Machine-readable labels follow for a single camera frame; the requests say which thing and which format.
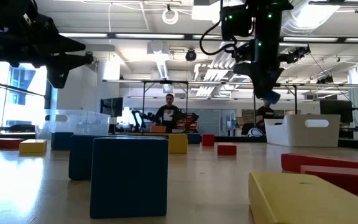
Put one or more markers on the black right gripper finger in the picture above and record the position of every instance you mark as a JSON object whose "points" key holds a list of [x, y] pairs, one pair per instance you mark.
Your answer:
{"points": [[276, 81], [261, 88]]}

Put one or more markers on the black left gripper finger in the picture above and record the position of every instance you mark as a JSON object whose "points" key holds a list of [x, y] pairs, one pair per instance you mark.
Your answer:
{"points": [[70, 45], [70, 60]]}

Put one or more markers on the blue rectangular block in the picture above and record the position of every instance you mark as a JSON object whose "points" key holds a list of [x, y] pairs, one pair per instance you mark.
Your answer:
{"points": [[194, 138], [272, 98], [79, 157]]}

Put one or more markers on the red rectangular block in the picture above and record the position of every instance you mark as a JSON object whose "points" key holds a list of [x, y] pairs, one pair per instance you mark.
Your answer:
{"points": [[346, 183], [328, 160], [227, 150]]}

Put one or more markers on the short red block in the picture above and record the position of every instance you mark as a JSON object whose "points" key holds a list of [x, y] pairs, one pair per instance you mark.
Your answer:
{"points": [[208, 140]]}

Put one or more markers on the small blue cube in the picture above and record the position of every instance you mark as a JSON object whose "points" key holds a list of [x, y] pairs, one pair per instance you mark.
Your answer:
{"points": [[129, 177], [61, 140]]}

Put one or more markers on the yellow rectangular block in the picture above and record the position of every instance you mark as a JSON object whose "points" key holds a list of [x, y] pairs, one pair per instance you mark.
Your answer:
{"points": [[309, 199], [33, 146]]}

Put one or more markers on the long red block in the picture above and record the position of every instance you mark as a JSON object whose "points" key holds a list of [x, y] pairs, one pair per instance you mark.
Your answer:
{"points": [[0, 143]]}

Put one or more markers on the yellow arch block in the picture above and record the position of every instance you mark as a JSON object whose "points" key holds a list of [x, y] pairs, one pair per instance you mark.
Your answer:
{"points": [[178, 143]]}

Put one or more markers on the black background robot arm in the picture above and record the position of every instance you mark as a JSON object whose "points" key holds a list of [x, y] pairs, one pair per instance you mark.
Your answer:
{"points": [[141, 119], [186, 117]]}

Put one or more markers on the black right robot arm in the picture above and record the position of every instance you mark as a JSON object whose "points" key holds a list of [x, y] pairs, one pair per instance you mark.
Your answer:
{"points": [[272, 18]]}

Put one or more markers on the person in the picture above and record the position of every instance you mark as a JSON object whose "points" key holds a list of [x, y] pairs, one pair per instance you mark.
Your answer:
{"points": [[168, 113], [264, 116]]}

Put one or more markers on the white rounded object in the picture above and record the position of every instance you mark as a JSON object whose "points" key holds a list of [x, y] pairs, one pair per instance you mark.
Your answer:
{"points": [[255, 132]]}

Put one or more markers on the large window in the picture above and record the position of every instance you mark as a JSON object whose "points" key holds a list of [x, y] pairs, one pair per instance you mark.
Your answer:
{"points": [[11, 102]]}

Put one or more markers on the white deep plastic bin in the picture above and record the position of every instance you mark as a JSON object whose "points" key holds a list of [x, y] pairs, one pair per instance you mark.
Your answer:
{"points": [[303, 132]]}

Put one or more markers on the black monitor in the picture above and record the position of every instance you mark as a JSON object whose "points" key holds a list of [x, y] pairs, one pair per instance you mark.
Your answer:
{"points": [[336, 111], [112, 106]]}

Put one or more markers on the clear plastic bin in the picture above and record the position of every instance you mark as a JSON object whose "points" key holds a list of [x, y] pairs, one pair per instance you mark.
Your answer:
{"points": [[73, 123]]}

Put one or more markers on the white ventilation pipe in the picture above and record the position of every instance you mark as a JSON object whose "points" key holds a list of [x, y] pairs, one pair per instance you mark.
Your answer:
{"points": [[160, 59]]}

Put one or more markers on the orange box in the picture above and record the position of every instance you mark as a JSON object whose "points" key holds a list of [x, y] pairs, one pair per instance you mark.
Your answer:
{"points": [[158, 128]]}

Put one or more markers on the black background rig frame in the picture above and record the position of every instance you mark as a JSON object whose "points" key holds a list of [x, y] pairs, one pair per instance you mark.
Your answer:
{"points": [[144, 102], [296, 99]]}

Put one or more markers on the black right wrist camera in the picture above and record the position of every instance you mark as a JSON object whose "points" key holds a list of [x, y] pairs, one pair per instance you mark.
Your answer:
{"points": [[295, 55]]}

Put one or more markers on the silver ventilation duct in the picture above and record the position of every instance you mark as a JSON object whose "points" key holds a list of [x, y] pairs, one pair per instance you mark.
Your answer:
{"points": [[309, 15]]}

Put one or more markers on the black ceiling camera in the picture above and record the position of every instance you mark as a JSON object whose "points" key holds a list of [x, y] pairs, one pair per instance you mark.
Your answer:
{"points": [[190, 55]]}

